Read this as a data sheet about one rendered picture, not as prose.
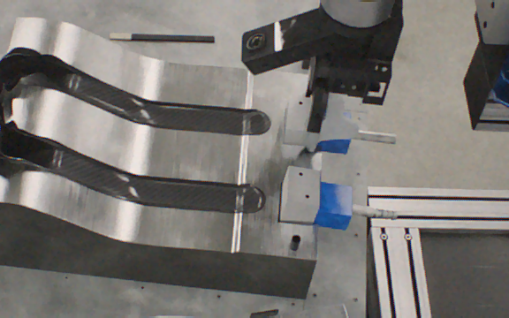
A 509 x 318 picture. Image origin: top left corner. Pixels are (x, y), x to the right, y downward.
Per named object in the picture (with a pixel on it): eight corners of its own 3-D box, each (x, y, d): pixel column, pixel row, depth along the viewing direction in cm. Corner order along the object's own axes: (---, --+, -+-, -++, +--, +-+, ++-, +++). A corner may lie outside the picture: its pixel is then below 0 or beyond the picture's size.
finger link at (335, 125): (352, 170, 124) (366, 106, 118) (300, 165, 124) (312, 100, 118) (351, 154, 126) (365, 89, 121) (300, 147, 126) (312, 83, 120)
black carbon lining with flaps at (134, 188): (269, 119, 131) (279, 68, 123) (262, 233, 121) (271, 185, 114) (-20, 86, 129) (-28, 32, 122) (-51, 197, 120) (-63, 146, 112)
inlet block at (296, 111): (391, 136, 132) (399, 108, 128) (391, 170, 129) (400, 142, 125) (283, 123, 131) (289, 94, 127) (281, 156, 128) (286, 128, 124)
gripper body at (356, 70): (381, 112, 119) (404, 37, 109) (302, 102, 118) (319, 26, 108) (381, 59, 123) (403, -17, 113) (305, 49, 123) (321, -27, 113)
